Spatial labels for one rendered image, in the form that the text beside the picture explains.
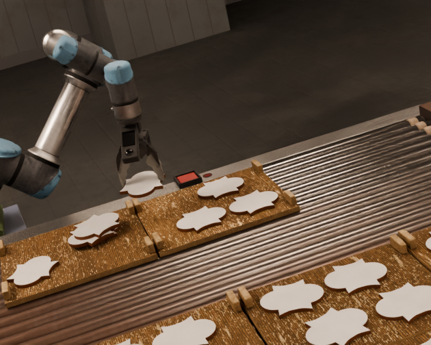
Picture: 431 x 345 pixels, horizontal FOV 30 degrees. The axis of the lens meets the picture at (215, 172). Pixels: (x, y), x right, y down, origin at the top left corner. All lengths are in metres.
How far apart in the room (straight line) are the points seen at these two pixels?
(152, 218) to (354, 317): 0.83
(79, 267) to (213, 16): 6.09
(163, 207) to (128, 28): 5.55
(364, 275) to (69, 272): 0.79
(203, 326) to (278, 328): 0.17
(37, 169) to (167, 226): 0.57
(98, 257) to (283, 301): 0.62
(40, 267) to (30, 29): 6.73
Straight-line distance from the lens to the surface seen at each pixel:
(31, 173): 2.69
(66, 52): 2.30
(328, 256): 2.05
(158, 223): 2.34
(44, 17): 8.89
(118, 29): 7.87
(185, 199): 2.44
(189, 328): 1.83
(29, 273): 2.26
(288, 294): 1.87
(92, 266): 2.21
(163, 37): 8.00
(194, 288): 2.02
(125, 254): 2.22
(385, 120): 2.80
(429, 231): 2.06
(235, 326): 1.82
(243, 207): 2.29
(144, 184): 2.33
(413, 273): 1.90
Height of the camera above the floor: 1.95
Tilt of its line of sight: 23 degrees down
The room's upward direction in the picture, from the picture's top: 13 degrees counter-clockwise
